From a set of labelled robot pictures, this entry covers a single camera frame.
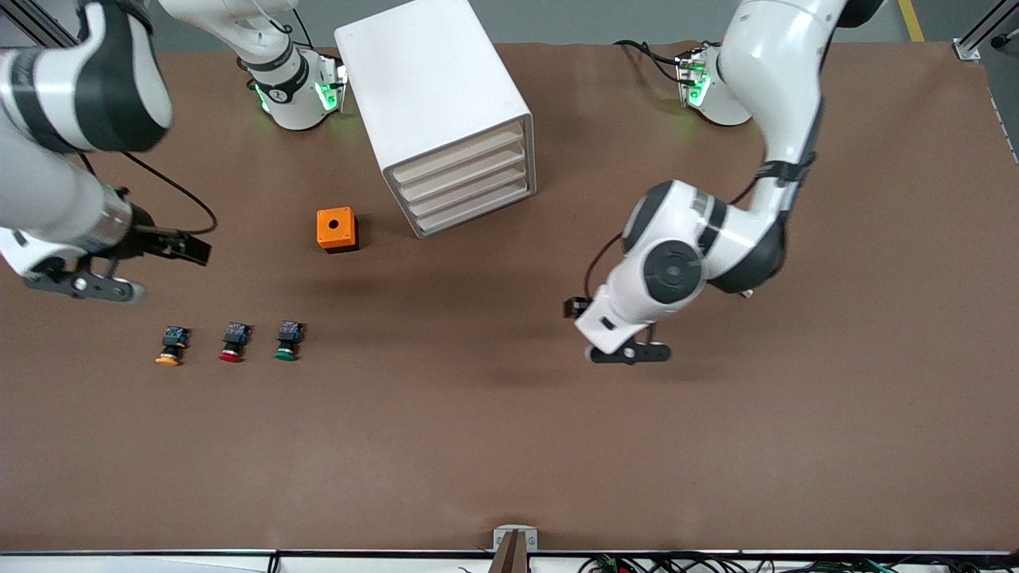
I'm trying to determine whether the green push button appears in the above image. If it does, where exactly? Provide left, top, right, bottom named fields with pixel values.
left=275, top=321, right=306, bottom=361

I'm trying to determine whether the yellow push button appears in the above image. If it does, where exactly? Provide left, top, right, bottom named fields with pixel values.
left=154, top=325, right=190, bottom=368

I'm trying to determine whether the red push button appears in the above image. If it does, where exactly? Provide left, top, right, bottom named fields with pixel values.
left=219, top=322, right=252, bottom=364

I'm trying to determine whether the brown table cover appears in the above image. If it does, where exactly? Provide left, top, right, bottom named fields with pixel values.
left=0, top=40, right=1019, bottom=555

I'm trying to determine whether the orange box with hole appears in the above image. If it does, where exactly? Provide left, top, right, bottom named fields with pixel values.
left=316, top=207, right=359, bottom=254

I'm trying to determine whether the yellow floor tape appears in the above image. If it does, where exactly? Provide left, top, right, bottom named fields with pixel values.
left=898, top=0, right=928, bottom=42

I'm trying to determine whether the aluminium frame profile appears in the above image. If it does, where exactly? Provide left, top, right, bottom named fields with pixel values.
left=12, top=0, right=80, bottom=50
left=954, top=0, right=1019, bottom=62

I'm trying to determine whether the grey mount bracket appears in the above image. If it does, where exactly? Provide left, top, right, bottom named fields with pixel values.
left=488, top=525, right=539, bottom=573

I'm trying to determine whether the black cable bundle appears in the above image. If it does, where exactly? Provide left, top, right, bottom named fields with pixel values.
left=580, top=552, right=1019, bottom=573

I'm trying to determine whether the black base cable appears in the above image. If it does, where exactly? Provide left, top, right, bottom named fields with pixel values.
left=615, top=38, right=685, bottom=84

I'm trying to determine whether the white table edge rail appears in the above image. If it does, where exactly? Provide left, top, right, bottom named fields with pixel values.
left=0, top=549, right=1019, bottom=573

